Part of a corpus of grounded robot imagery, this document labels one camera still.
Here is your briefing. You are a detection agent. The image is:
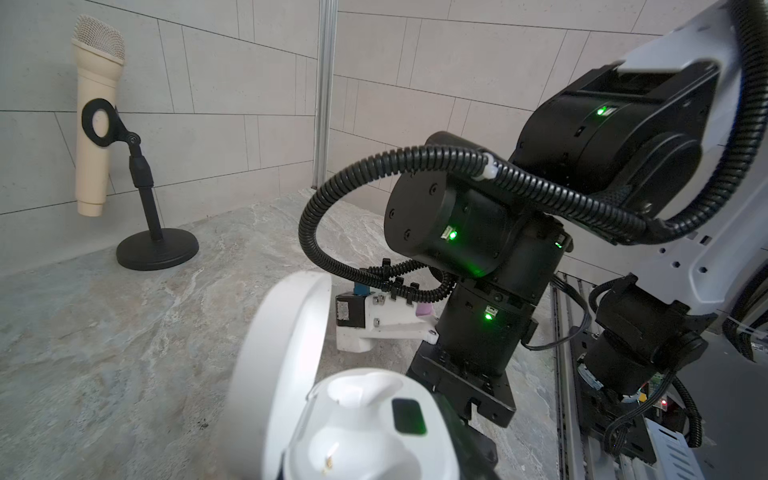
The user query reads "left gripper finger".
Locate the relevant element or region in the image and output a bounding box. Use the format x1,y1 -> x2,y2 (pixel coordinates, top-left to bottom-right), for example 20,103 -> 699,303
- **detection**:
435,393 -> 500,480

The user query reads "black microphone stand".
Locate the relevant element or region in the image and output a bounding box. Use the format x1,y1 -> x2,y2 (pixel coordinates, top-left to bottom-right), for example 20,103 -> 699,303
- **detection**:
81,98 -> 199,271

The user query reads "beige microphone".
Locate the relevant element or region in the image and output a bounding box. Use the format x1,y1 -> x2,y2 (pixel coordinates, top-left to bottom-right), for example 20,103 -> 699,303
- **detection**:
71,14 -> 125,217

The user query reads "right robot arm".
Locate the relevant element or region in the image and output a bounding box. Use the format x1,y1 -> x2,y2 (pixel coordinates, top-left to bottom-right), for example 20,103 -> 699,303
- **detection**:
298,1 -> 767,459

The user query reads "white earbud charging case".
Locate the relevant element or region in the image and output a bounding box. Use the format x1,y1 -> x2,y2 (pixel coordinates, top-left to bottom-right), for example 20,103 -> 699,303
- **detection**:
220,271 -> 460,479

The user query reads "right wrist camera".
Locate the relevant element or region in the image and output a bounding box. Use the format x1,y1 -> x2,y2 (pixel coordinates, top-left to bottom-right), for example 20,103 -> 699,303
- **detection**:
335,291 -> 439,353

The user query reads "purple earbud charging case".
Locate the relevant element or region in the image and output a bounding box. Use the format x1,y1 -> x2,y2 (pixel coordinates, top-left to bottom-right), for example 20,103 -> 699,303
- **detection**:
416,303 -> 433,317

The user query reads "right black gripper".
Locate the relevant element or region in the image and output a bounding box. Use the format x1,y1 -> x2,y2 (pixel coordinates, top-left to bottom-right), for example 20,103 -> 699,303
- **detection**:
407,341 -> 516,427

